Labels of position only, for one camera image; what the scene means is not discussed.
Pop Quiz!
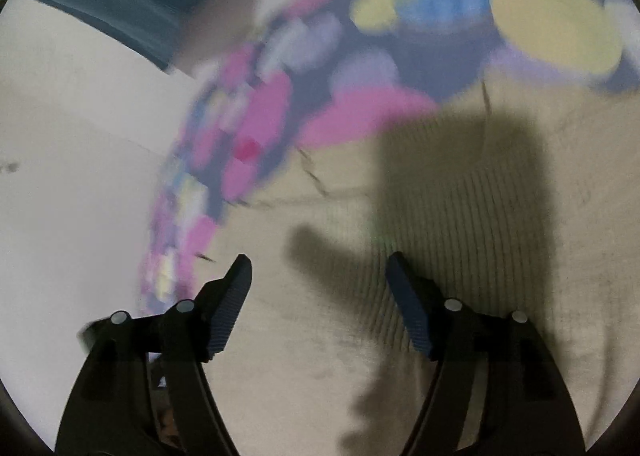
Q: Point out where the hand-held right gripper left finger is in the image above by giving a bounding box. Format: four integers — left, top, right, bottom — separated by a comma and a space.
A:
54, 253, 253, 456

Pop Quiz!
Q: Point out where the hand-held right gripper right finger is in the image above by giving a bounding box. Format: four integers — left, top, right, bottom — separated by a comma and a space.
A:
385, 251, 587, 456

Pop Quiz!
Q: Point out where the beige sweater with floral embroidery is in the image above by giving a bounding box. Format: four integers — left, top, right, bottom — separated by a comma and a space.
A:
200, 78, 638, 456

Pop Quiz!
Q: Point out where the colourful dotted bed sheet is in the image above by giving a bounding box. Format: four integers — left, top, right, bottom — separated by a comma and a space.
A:
135, 0, 631, 319

